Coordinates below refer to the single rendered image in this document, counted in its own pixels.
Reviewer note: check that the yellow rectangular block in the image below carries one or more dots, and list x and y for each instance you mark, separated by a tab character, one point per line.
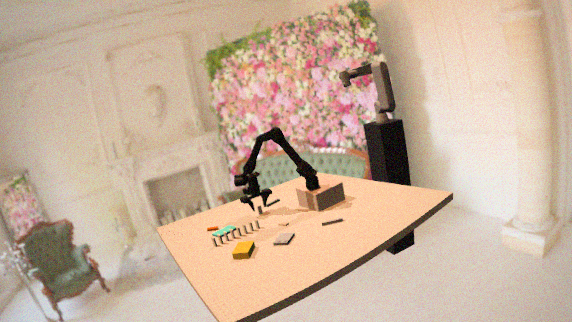
243	250

